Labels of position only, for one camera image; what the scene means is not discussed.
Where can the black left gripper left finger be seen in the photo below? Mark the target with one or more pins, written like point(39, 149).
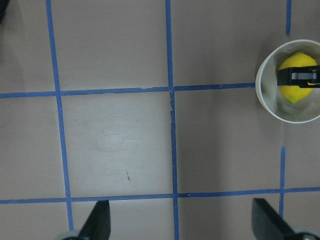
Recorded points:
point(98, 223)

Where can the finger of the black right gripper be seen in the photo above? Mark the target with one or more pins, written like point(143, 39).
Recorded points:
point(303, 77)

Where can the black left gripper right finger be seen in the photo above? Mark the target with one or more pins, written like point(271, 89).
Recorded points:
point(267, 224)

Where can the yellow lemon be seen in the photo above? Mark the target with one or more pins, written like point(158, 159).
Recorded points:
point(294, 94)

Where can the white ceramic bowl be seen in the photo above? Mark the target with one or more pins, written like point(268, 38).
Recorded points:
point(267, 91)

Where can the black plate rack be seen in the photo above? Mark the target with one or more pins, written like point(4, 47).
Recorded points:
point(3, 7)

